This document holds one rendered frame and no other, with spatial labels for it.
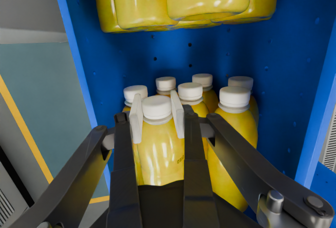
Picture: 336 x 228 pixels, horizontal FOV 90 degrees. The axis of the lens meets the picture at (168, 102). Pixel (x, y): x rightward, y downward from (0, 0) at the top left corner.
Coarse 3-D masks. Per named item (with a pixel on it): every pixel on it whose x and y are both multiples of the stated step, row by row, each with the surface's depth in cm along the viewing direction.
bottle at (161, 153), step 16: (144, 128) 22; (160, 128) 21; (144, 144) 21; (160, 144) 21; (176, 144) 22; (144, 160) 22; (160, 160) 21; (176, 160) 22; (144, 176) 24; (160, 176) 22; (176, 176) 23
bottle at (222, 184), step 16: (224, 112) 23; (240, 112) 22; (240, 128) 21; (256, 128) 23; (208, 144) 25; (256, 144) 23; (208, 160) 26; (224, 176) 24; (224, 192) 25; (240, 208) 26
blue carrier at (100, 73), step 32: (64, 0) 17; (288, 0) 22; (320, 0) 18; (96, 32) 24; (160, 32) 33; (192, 32) 33; (224, 32) 31; (256, 32) 28; (288, 32) 23; (320, 32) 18; (96, 64) 24; (128, 64) 31; (160, 64) 35; (192, 64) 36; (224, 64) 33; (256, 64) 29; (288, 64) 23; (320, 64) 17; (96, 96) 23; (256, 96) 30; (288, 96) 24; (320, 96) 12; (288, 128) 24; (320, 128) 12; (288, 160) 24
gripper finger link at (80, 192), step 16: (96, 128) 14; (80, 144) 12; (96, 144) 12; (80, 160) 10; (96, 160) 12; (64, 176) 9; (80, 176) 10; (96, 176) 12; (48, 192) 8; (64, 192) 8; (80, 192) 9; (32, 208) 7; (48, 208) 7; (64, 208) 8; (80, 208) 9; (16, 224) 7; (32, 224) 7; (64, 224) 8
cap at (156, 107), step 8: (152, 96) 23; (160, 96) 23; (144, 104) 21; (152, 104) 20; (160, 104) 20; (168, 104) 21; (144, 112) 21; (152, 112) 20; (160, 112) 20; (168, 112) 21
